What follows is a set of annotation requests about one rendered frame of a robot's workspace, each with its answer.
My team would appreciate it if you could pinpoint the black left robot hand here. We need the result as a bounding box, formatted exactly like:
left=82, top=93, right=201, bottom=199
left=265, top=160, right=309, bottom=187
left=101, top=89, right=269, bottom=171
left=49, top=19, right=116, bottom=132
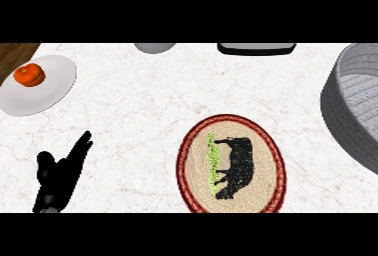
left=31, top=130, right=95, bottom=214

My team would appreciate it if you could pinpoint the orange bell pepper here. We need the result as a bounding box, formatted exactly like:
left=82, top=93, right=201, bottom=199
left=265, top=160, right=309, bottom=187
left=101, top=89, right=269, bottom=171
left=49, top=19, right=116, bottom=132
left=12, top=63, right=48, bottom=88

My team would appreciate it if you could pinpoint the oval woven placemat with cow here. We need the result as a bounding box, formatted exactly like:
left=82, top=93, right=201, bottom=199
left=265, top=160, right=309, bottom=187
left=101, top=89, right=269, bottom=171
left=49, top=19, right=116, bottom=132
left=176, top=113, right=288, bottom=214

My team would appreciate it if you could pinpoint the grey woven basket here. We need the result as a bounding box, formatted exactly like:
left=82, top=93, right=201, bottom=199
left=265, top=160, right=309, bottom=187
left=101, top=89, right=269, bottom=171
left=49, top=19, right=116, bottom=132
left=319, top=42, right=378, bottom=176

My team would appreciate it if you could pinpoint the white plate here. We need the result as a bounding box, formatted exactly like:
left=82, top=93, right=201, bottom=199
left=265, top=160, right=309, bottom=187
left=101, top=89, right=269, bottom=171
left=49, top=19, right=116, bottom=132
left=0, top=54, right=79, bottom=118

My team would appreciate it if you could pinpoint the brown wooden board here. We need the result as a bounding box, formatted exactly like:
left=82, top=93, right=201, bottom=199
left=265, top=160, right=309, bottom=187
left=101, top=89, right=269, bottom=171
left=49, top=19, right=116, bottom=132
left=0, top=42, right=42, bottom=85

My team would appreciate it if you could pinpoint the grey rounded object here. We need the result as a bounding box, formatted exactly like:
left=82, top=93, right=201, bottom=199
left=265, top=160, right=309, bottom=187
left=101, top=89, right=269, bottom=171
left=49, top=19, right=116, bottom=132
left=133, top=42, right=178, bottom=55

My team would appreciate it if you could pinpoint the black and grey appliance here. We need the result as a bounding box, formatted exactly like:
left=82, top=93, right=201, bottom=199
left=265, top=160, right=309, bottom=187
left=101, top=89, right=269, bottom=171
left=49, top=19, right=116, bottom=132
left=216, top=42, right=299, bottom=57

